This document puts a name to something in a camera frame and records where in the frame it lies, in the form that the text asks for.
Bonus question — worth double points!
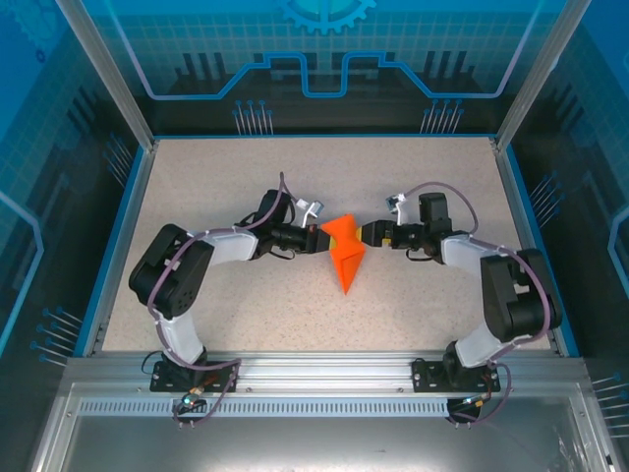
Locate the aluminium side rail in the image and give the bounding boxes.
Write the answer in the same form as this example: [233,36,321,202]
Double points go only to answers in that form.
[490,137,581,358]
[81,140,159,358]

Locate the orange paper sheet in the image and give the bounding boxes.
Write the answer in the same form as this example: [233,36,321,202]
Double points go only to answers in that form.
[320,212,369,296]

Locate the slotted metal strip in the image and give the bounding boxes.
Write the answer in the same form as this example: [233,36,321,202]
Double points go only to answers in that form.
[77,398,461,415]

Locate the wide aluminium base rail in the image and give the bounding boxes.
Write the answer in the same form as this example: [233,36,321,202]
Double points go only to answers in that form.
[63,351,589,394]

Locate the aluminium frame post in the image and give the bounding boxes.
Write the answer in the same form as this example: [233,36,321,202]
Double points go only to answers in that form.
[53,0,159,151]
[492,0,587,151]

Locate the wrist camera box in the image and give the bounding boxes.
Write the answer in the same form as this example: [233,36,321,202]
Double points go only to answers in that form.
[385,193,412,225]
[294,198,326,228]

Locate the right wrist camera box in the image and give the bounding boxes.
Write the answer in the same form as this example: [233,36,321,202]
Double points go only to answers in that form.
[385,193,412,225]

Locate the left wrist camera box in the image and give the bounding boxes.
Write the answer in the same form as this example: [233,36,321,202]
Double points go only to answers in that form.
[294,198,326,228]

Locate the steel shelf plate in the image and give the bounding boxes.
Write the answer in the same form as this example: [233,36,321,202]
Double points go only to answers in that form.
[29,383,620,472]

